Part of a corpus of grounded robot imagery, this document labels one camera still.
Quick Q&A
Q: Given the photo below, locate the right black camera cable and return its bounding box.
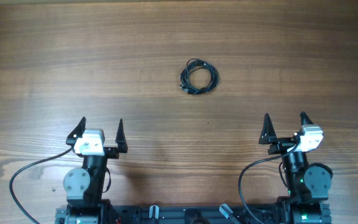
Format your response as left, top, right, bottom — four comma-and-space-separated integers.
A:
237, 141, 301, 224

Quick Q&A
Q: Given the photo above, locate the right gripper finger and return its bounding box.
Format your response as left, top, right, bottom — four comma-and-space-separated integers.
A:
259, 113, 277, 144
300, 111, 313, 126

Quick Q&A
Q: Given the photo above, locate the black camera cable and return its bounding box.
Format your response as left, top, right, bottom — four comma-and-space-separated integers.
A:
9, 146, 75, 224
237, 141, 301, 224

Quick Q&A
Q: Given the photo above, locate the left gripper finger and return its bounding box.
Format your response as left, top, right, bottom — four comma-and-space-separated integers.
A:
115, 119, 128, 153
66, 117, 86, 146

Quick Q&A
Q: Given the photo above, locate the black usb cable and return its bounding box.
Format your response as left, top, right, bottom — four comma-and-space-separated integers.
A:
179, 58, 220, 95

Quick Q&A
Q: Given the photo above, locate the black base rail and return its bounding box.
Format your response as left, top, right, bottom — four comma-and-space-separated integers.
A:
55, 203, 333, 224

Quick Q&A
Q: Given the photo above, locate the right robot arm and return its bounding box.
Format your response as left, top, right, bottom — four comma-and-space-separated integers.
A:
259, 112, 333, 224

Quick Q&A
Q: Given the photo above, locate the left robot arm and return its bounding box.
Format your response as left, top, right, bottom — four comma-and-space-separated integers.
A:
55, 117, 128, 224

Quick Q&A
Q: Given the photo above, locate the left black camera cable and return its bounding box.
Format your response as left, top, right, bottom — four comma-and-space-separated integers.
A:
9, 146, 75, 224

